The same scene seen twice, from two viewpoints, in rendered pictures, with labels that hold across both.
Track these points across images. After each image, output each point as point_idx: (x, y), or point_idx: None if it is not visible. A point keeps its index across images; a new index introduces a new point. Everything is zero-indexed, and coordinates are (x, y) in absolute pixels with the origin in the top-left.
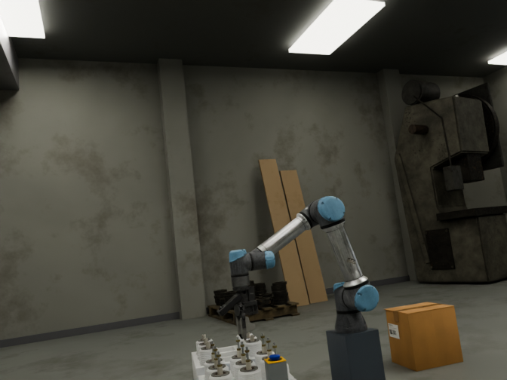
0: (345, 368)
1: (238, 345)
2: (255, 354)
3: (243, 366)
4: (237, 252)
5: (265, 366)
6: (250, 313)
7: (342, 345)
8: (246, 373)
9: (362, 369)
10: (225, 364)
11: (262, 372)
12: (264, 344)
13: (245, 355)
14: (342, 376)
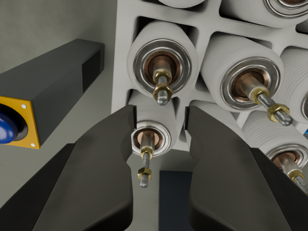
0: (172, 209)
1: None
2: (299, 140)
3: (219, 69)
4: None
5: (36, 90)
6: None
7: None
8: (133, 47)
9: (158, 217)
10: (289, 18)
11: (212, 111)
12: (291, 178)
13: (252, 101)
14: (183, 196)
